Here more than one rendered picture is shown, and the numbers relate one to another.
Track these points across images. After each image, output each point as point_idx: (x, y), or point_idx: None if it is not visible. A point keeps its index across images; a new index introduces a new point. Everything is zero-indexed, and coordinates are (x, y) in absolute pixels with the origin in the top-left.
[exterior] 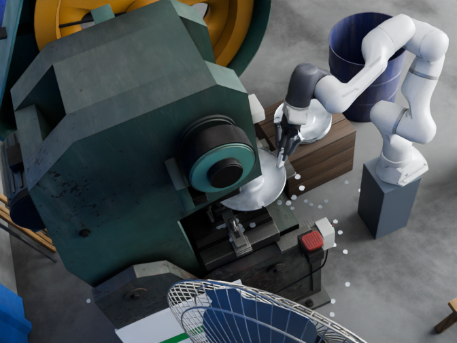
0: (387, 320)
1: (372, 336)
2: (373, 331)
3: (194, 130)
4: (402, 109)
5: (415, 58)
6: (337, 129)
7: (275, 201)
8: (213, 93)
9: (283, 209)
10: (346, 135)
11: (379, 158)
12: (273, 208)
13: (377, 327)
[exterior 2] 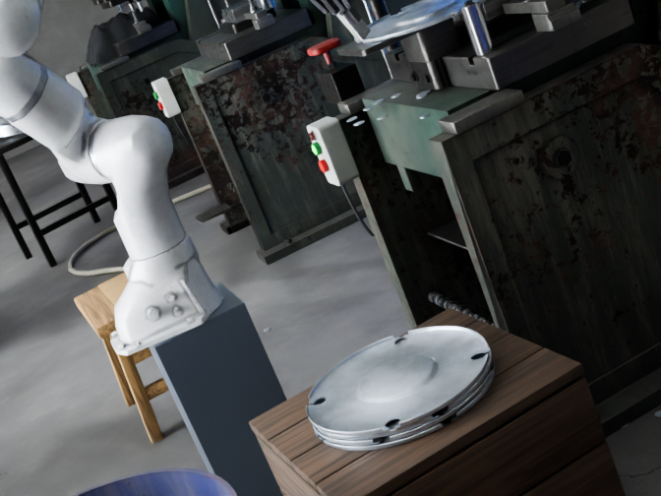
0: (310, 379)
1: (340, 356)
2: (337, 362)
3: None
4: (101, 124)
5: (22, 61)
6: (300, 407)
7: (402, 94)
8: None
9: (389, 95)
10: (278, 404)
11: (201, 287)
12: (406, 90)
13: (329, 368)
